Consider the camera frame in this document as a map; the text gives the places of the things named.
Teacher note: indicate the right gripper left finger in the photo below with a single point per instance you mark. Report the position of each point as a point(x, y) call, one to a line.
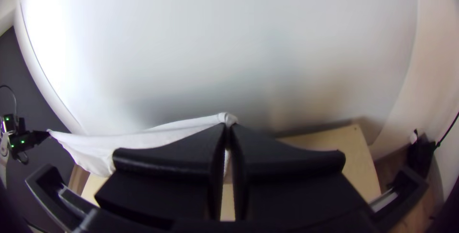
point(172, 175)

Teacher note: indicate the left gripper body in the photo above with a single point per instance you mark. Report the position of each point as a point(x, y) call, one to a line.
point(34, 138)

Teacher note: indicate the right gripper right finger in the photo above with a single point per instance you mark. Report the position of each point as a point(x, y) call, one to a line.
point(287, 182)

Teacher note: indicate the light grey t-shirt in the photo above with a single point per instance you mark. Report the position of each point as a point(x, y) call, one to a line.
point(143, 139)

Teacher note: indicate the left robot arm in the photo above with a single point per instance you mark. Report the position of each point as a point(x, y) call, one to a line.
point(10, 132)

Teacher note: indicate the black bag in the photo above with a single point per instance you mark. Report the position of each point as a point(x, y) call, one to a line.
point(421, 154)

